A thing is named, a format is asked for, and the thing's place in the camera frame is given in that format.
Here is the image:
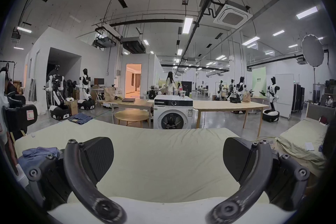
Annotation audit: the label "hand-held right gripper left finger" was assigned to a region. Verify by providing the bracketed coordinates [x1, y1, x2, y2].
[26, 136, 128, 224]

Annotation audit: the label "folded denim jeans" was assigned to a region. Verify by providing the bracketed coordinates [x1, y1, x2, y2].
[68, 113, 93, 125]

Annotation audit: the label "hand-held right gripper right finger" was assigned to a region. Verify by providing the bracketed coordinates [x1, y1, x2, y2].
[205, 137, 311, 224]

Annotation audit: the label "white washing machine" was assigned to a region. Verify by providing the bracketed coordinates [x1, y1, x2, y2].
[153, 95, 194, 130]

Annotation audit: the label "white humanoid robot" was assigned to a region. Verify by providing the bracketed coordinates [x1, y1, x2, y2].
[259, 76, 280, 123]
[77, 68, 96, 111]

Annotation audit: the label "black and white wheeled robot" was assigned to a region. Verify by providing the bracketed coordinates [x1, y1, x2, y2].
[45, 65, 72, 121]

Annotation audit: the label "round low wooden table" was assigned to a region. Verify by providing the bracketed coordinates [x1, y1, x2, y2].
[114, 109, 150, 128]

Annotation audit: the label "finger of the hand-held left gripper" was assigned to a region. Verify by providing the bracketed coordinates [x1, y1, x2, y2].
[2, 104, 38, 137]
[6, 94, 26, 106]

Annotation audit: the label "long wooden table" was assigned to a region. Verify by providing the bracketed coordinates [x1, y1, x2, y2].
[193, 92, 270, 135]
[108, 87, 154, 124]

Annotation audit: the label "bed with pale green sheet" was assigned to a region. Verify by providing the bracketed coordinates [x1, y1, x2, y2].
[14, 119, 276, 204]

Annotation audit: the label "round reflector lamp on stand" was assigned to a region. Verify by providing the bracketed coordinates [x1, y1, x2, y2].
[301, 34, 325, 103]

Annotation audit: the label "blue garment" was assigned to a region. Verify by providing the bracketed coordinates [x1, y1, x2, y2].
[18, 147, 61, 169]

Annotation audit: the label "desk with monitor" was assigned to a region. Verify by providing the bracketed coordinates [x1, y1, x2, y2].
[91, 78, 106, 106]

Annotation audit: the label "small bed with green sheet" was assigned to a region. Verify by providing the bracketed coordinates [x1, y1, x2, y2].
[276, 117, 332, 177]

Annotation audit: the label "group of humanoid robots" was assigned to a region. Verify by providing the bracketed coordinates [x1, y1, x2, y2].
[215, 76, 253, 103]

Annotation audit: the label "grey padded headboard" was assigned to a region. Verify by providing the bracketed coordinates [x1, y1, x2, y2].
[306, 102, 336, 124]

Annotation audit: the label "brown carton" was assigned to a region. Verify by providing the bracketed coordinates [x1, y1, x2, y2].
[65, 100, 79, 116]

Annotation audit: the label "black wheeled case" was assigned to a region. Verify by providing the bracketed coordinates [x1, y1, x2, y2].
[291, 83, 305, 114]

